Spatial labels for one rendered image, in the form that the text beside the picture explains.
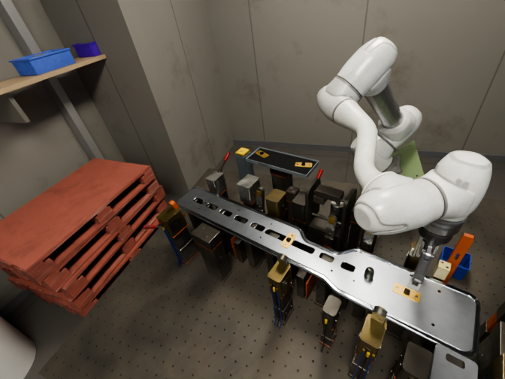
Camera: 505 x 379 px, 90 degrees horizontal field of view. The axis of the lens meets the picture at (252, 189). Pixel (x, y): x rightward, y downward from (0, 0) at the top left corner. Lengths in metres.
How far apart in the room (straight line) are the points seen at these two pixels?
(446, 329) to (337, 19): 2.80
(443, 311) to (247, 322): 0.76
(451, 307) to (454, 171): 0.56
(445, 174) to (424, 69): 2.68
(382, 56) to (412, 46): 2.17
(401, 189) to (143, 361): 1.23
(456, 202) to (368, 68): 0.58
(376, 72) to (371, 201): 0.60
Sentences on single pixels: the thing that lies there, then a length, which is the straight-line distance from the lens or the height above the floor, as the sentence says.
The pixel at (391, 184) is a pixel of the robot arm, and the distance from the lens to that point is 0.63.
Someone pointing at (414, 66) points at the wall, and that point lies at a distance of 3.30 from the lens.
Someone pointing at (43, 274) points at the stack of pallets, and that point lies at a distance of 2.09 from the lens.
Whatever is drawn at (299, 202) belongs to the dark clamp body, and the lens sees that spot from 1.21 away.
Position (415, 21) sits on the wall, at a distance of 3.21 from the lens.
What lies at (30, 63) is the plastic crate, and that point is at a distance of 2.53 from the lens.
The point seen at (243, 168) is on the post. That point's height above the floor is 1.06.
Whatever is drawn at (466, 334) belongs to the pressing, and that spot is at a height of 1.00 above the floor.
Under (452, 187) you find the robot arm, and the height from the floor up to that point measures 1.51.
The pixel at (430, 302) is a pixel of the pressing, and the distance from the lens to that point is 1.10.
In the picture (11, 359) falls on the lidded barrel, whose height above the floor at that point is 0.19.
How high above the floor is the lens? 1.90
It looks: 38 degrees down
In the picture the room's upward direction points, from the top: 10 degrees counter-clockwise
